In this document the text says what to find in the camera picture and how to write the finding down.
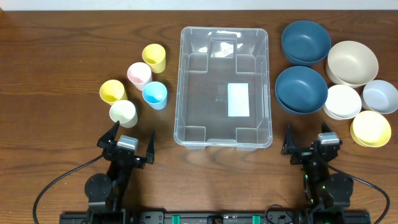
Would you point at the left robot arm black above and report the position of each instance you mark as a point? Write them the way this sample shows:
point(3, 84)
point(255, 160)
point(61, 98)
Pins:
point(105, 191)

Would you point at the light grey small bowl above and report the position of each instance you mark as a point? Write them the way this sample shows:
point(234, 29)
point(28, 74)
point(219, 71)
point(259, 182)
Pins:
point(379, 96)

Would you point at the yellow cup far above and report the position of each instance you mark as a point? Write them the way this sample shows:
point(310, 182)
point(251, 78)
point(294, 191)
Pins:
point(155, 56)

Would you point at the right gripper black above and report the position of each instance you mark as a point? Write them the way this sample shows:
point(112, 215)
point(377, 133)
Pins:
point(310, 152)

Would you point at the dark blue bowl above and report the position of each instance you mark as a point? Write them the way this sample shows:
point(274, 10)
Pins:
point(300, 90)
point(305, 43)

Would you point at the blue cup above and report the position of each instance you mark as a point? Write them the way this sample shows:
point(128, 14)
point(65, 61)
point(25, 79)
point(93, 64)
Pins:
point(155, 94)

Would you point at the cream white cup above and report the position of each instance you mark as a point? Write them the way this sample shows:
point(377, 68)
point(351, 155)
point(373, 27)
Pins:
point(125, 112)

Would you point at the yellow small bowl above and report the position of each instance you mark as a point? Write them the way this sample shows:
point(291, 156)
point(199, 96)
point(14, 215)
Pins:
point(370, 129)

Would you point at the yellow cup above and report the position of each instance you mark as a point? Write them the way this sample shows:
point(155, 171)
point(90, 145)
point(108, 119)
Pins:
point(112, 91)
point(155, 56)

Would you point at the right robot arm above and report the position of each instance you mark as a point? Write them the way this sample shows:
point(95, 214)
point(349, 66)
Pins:
point(329, 193)

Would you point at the pink cup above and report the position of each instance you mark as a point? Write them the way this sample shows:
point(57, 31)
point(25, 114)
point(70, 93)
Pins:
point(139, 74)

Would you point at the beige large bowl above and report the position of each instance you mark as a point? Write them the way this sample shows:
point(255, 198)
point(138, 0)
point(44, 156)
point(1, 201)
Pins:
point(351, 63)

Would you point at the clear plastic storage container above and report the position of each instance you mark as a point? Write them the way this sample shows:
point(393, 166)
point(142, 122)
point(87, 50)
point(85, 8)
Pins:
point(210, 59)

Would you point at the yellow cup near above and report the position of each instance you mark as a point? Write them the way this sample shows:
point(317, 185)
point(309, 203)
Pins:
point(112, 91)

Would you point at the white label in container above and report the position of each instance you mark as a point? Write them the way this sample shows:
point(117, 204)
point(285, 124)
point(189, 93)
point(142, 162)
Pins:
point(238, 100)

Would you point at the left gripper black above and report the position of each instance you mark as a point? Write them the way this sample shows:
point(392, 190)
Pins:
point(123, 153)

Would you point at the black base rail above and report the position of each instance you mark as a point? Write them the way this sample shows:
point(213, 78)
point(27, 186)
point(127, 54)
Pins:
point(271, 216)

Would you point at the white small bowl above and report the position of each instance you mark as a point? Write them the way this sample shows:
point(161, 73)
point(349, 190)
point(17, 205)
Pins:
point(343, 102)

